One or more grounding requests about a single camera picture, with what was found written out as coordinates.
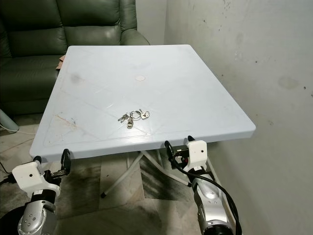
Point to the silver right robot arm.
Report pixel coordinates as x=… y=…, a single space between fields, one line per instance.
x=208 y=203

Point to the white fan base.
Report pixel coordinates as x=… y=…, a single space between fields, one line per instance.
x=7 y=122

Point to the white plastic folding table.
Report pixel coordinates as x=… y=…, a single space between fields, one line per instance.
x=146 y=93

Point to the black round object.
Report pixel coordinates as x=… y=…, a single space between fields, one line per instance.
x=10 y=225

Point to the small brown cloth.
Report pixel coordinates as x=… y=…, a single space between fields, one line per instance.
x=61 y=62

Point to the dark green leather sofa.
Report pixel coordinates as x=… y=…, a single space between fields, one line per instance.
x=29 y=54

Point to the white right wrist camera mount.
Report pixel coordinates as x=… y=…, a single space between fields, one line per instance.
x=198 y=154

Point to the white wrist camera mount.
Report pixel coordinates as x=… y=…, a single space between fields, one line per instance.
x=198 y=154
x=29 y=176

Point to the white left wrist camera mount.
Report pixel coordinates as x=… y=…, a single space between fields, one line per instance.
x=29 y=176

